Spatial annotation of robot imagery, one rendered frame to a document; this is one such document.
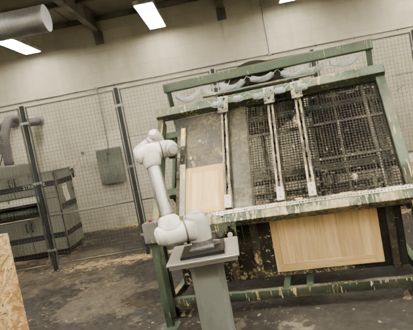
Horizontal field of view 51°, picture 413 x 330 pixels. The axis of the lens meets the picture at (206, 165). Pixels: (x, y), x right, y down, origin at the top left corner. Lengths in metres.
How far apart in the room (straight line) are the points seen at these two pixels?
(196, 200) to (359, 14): 6.40
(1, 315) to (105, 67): 7.19
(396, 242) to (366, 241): 0.23
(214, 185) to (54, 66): 6.22
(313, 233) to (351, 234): 0.31
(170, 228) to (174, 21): 6.51
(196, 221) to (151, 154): 0.58
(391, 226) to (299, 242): 0.75
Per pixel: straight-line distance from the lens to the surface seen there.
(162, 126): 4.40
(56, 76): 9.47
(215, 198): 3.82
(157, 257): 3.74
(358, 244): 3.93
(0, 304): 2.48
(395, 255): 3.95
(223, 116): 4.19
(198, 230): 3.07
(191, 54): 8.91
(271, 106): 4.18
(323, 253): 3.93
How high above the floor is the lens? 1.57
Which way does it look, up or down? 4 degrees down
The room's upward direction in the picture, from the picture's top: 11 degrees counter-clockwise
